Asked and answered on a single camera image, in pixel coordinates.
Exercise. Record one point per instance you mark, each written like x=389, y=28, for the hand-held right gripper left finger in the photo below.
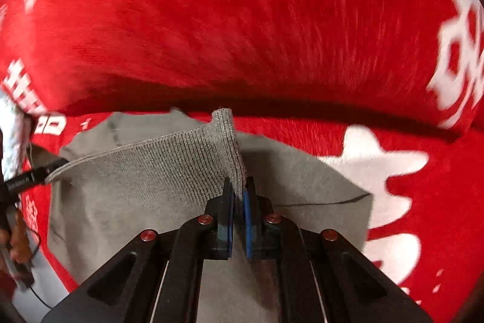
x=230, y=228

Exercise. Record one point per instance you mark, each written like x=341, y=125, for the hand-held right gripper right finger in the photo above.
x=247, y=224

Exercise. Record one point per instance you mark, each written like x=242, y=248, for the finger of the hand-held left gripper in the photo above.
x=47, y=161

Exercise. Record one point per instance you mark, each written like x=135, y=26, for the grey knit sweater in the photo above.
x=151, y=171

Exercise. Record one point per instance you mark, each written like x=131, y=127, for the person's left hand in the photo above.
x=17, y=239

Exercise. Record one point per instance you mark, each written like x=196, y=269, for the white quilted cloth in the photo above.
x=11, y=133

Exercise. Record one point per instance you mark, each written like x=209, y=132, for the red printed sofa seat cover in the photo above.
x=435, y=194

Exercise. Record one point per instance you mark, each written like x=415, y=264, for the red sofa cover white lettering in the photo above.
x=227, y=24

